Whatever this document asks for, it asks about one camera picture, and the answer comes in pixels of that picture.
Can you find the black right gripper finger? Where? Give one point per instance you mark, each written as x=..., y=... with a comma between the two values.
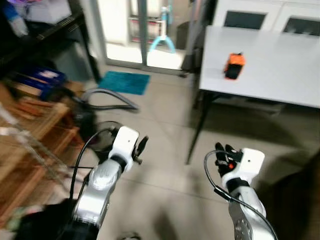
x=219, y=152
x=230, y=150

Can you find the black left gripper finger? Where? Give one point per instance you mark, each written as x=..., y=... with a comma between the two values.
x=142, y=145

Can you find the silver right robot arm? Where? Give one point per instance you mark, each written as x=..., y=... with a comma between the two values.
x=247, y=210

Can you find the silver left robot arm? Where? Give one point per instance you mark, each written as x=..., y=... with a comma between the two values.
x=100, y=187

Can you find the teal floor mat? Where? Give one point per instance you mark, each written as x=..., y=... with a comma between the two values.
x=125, y=82

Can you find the black vacuum cleaner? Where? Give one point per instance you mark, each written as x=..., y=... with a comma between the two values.
x=87, y=122

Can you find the orange and black device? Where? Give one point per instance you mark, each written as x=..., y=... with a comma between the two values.
x=234, y=65

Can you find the white table with black legs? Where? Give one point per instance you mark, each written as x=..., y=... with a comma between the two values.
x=277, y=60

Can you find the wooden slatted rack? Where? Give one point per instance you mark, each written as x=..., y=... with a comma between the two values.
x=35, y=140

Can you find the light blue stand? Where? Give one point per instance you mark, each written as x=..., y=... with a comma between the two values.
x=163, y=40

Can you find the sliding glass door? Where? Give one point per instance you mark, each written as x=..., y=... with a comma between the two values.
x=145, y=30

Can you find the blue cardboard box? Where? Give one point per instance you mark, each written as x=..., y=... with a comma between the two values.
x=42, y=80

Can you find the black shelf unit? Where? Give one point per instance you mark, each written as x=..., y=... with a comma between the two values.
x=45, y=40

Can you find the white cabinet with glass doors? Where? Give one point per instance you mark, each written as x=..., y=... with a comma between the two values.
x=280, y=12

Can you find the white storage box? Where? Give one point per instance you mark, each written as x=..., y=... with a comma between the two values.
x=47, y=10

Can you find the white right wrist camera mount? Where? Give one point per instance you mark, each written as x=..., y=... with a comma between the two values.
x=246, y=165

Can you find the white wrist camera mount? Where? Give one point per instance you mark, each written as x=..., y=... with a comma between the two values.
x=246, y=165
x=123, y=142

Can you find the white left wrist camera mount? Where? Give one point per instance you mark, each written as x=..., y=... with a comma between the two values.
x=123, y=142

